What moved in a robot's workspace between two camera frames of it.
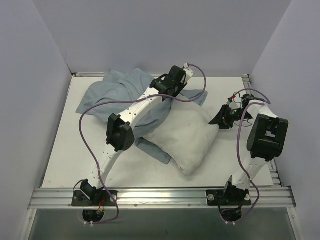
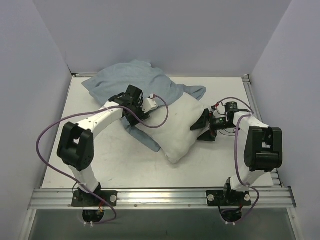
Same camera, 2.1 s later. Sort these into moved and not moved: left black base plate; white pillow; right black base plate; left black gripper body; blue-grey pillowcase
Moved: white pillow; blue-grey pillowcase; left black gripper body
Not moved: right black base plate; left black base plate
